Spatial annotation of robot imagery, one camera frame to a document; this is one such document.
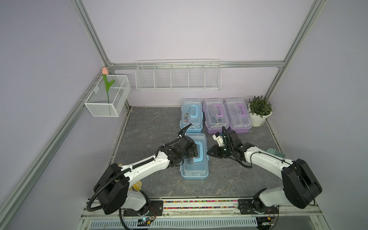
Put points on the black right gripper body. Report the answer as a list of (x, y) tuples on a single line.
[(223, 151)]

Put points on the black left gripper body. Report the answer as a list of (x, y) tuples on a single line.
[(192, 153)]

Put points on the light blue toolbox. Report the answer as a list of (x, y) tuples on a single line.
[(197, 168), (195, 116)]

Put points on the purple toolbox with wrench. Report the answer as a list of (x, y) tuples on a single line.
[(239, 120)]

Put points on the purple toolbox with ratchet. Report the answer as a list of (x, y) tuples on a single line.
[(215, 115)]

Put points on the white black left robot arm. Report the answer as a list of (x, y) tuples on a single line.
[(114, 190)]

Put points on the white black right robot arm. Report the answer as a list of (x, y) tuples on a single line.
[(300, 186)]

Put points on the green dustpan brush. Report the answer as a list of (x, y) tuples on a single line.
[(275, 153)]

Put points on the white potted green plant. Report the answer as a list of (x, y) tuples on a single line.
[(259, 110)]

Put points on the yellow work glove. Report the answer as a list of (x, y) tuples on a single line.
[(136, 187)]

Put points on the pink artificial tulip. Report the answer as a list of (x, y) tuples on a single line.
[(108, 84)]

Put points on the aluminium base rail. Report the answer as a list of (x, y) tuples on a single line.
[(207, 213)]

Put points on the white wire wall shelf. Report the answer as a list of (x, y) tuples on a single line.
[(178, 74)]

